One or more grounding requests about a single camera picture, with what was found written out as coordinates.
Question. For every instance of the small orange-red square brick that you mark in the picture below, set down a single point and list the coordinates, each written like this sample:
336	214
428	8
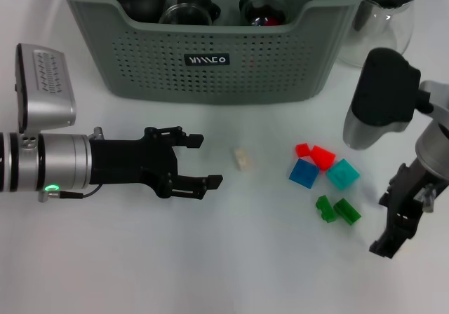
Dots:
303	150

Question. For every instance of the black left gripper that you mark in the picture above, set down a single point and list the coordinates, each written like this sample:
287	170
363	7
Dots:
133	161

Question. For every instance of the blue flat toy brick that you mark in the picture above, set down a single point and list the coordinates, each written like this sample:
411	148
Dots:
303	173

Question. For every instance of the green toy brick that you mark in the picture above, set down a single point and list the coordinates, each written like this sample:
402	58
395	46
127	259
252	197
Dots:
347	211
326	209

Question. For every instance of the grey-green perforated storage bin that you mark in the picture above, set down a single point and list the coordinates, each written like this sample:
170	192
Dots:
245	79

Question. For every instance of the clear glass carafe black lid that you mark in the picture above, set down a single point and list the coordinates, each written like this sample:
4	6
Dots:
386	19

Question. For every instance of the white toy brick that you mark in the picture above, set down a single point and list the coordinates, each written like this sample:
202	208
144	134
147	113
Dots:
242	159

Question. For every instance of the black round teapot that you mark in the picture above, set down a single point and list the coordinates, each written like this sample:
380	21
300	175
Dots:
140	2

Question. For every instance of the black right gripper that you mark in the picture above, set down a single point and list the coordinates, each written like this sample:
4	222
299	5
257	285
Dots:
410	188

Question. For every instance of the orange-red slope brick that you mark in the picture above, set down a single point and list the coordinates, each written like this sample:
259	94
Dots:
322	158

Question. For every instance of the teal toy brick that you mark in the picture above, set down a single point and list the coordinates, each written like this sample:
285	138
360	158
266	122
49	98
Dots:
343	174

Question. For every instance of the dark red long brick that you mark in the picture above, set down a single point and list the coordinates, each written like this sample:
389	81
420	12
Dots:
271	22

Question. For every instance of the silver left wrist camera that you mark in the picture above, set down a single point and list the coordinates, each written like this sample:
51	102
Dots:
45	86

